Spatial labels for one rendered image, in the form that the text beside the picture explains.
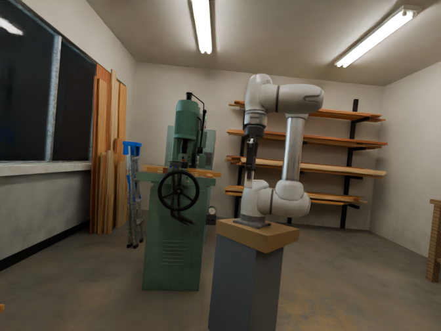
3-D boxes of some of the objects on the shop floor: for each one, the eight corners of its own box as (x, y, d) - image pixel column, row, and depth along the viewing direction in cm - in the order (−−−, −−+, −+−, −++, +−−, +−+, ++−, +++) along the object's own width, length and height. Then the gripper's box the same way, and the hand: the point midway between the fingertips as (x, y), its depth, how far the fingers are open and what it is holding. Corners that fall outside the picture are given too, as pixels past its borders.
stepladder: (122, 248, 245) (120, 140, 243) (131, 240, 270) (129, 142, 268) (137, 248, 245) (135, 140, 243) (145, 240, 271) (143, 142, 268)
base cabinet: (140, 290, 172) (148, 198, 170) (152, 257, 229) (158, 188, 228) (199, 291, 178) (207, 202, 177) (196, 259, 235) (203, 191, 234)
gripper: (247, 131, 96) (241, 187, 94) (242, 122, 84) (235, 186, 81) (265, 132, 94) (259, 189, 92) (262, 123, 81) (255, 188, 79)
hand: (249, 178), depth 87 cm, fingers closed
